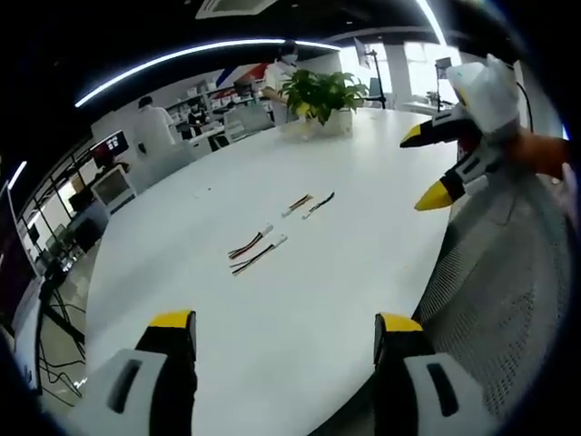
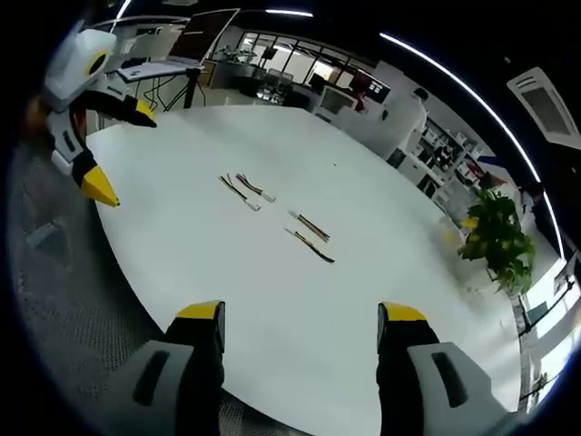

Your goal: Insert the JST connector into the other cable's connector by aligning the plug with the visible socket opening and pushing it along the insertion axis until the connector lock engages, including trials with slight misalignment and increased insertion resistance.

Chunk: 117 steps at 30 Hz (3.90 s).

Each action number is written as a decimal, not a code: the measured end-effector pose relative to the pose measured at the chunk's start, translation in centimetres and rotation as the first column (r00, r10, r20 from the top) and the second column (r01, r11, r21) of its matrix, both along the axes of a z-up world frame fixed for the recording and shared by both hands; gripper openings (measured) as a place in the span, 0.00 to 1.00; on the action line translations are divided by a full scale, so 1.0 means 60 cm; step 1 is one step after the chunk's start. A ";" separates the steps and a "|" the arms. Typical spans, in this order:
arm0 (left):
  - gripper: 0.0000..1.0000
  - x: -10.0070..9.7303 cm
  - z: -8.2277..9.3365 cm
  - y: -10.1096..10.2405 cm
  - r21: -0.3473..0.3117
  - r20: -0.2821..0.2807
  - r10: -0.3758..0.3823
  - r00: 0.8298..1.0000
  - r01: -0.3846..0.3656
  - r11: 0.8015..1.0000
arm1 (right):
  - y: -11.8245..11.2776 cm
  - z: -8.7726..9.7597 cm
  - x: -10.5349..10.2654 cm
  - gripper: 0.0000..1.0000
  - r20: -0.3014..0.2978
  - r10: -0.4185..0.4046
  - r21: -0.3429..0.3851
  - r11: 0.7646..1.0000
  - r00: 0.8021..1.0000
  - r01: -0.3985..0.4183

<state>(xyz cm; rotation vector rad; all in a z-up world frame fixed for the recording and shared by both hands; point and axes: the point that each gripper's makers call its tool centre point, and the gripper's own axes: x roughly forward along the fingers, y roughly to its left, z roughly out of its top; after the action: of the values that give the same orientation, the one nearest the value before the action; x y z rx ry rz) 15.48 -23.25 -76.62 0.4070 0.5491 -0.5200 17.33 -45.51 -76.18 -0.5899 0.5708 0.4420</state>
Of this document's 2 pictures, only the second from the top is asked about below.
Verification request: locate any green potted plant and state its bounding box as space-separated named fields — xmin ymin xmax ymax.
xmin=457 ymin=184 xmax=537 ymax=294

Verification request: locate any white storage shelf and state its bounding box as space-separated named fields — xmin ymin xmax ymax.
xmin=399 ymin=118 xmax=482 ymax=201

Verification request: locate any JST connector plug with wires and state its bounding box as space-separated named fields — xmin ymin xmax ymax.
xmin=283 ymin=226 xmax=337 ymax=265
xmin=287 ymin=209 xmax=331 ymax=243

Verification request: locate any white JST socket with wires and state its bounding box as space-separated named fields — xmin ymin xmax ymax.
xmin=234 ymin=172 xmax=279 ymax=204
xmin=219 ymin=173 xmax=262 ymax=213

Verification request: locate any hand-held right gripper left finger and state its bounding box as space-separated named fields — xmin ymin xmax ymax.
xmin=97 ymin=299 xmax=227 ymax=436

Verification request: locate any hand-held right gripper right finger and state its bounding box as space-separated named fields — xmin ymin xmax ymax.
xmin=375 ymin=301 xmax=523 ymax=436

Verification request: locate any dark framed board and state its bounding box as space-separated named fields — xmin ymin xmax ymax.
xmin=168 ymin=7 xmax=241 ymax=63

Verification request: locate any grey desk on stand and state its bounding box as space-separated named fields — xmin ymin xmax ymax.
xmin=115 ymin=59 xmax=203 ymax=110

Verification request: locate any black stand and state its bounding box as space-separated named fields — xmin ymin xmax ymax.
xmin=512 ymin=272 xmax=577 ymax=340

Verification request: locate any ceiling air vent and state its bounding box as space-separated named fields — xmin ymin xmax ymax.
xmin=506 ymin=66 xmax=581 ymax=147

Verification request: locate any ceiling light strip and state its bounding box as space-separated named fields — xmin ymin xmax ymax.
xmin=379 ymin=31 xmax=566 ymax=261

